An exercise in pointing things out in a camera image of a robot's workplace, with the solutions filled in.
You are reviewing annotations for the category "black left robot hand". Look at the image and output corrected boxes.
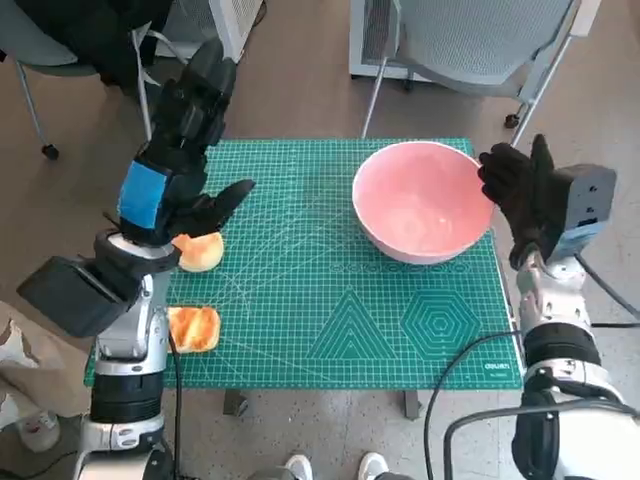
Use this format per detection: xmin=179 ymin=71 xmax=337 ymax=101
xmin=117 ymin=38 xmax=257 ymax=247

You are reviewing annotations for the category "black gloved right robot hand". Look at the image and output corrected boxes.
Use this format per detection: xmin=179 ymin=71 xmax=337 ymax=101
xmin=477 ymin=133 xmax=566 ymax=269

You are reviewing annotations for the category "round bread bun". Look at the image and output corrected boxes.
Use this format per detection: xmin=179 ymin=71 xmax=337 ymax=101
xmin=171 ymin=231 xmax=225 ymax=274

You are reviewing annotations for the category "pink bowl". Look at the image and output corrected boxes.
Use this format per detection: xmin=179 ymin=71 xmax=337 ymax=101
xmin=352 ymin=141 xmax=496 ymax=265

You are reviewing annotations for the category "rectangular toast bread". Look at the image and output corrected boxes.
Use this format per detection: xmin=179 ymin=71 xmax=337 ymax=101
xmin=167 ymin=306 xmax=222 ymax=354

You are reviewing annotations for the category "green cutting mat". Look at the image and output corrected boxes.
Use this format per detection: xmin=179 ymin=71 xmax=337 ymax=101
xmin=83 ymin=138 xmax=524 ymax=390

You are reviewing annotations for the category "black jacket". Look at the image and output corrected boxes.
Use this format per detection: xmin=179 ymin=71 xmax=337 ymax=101
xmin=19 ymin=0 xmax=174 ymax=89

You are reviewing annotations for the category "grey mesh chair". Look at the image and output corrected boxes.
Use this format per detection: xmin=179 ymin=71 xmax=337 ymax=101
xmin=360 ymin=0 xmax=604 ymax=146

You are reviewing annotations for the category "white mesh cabinet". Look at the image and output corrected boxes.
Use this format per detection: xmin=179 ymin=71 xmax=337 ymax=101
xmin=164 ymin=0 xmax=266 ymax=64
xmin=348 ymin=0 xmax=404 ymax=80

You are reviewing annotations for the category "grey chair with metal legs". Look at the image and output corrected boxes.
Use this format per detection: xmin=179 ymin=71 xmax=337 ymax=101
xmin=0 ymin=0 xmax=156 ymax=161

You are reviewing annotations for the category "person's white shoe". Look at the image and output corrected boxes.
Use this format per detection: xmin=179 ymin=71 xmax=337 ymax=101
xmin=359 ymin=452 xmax=389 ymax=480
xmin=285 ymin=453 xmax=315 ymax=480

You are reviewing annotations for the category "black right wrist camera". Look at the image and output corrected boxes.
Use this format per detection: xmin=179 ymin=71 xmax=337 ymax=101
xmin=547 ymin=163 xmax=618 ymax=264

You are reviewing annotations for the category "looped black right arm cable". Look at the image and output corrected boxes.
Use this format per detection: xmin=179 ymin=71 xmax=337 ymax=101
xmin=442 ymin=397 xmax=640 ymax=480

